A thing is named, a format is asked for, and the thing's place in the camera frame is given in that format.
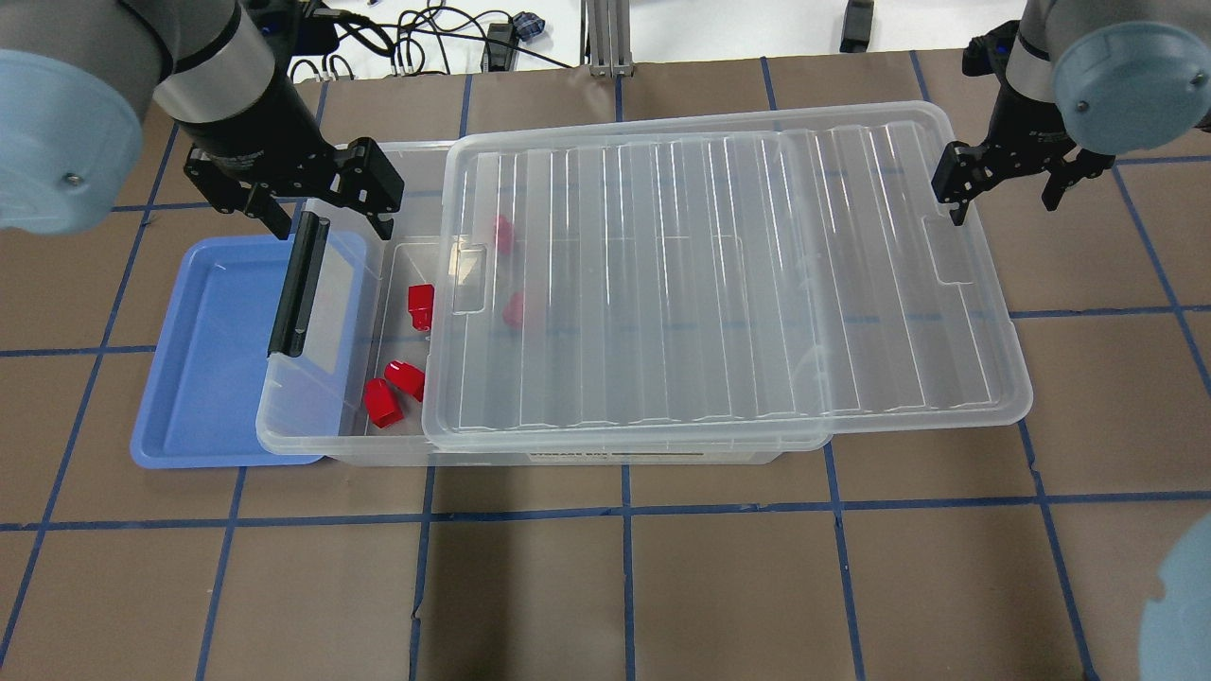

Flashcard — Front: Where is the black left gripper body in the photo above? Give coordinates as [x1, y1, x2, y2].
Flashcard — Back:
[184, 132, 348, 213]

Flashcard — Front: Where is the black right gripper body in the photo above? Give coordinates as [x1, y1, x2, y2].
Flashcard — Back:
[980, 131, 1077, 185]

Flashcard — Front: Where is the red block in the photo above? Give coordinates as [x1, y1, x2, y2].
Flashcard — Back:
[406, 284, 435, 333]
[381, 360, 427, 402]
[493, 214, 515, 254]
[501, 290, 526, 331]
[362, 376, 404, 429]

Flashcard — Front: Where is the clear plastic box lid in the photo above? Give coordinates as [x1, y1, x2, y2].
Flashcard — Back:
[421, 101, 1033, 453]

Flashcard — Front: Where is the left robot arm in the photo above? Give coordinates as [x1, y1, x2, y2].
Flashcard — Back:
[1, 1, 404, 238]

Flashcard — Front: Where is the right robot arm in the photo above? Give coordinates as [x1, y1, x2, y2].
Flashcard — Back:
[932, 1, 1210, 225]

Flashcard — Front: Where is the blue plastic tray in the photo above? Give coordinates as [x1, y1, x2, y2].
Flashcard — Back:
[130, 236, 318, 469]

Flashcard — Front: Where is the clear plastic storage box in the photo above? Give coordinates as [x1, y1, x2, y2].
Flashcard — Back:
[256, 141, 830, 468]

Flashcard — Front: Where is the black device on table edge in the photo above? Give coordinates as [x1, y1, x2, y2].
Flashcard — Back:
[838, 0, 876, 53]

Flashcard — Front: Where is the black box latch handle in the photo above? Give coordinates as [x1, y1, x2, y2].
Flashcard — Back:
[266, 210, 331, 357]

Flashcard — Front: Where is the black cables bundle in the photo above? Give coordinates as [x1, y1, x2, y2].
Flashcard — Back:
[285, 0, 578, 81]

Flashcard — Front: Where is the aluminium frame post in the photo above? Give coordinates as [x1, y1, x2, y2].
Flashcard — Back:
[581, 1, 635, 79]

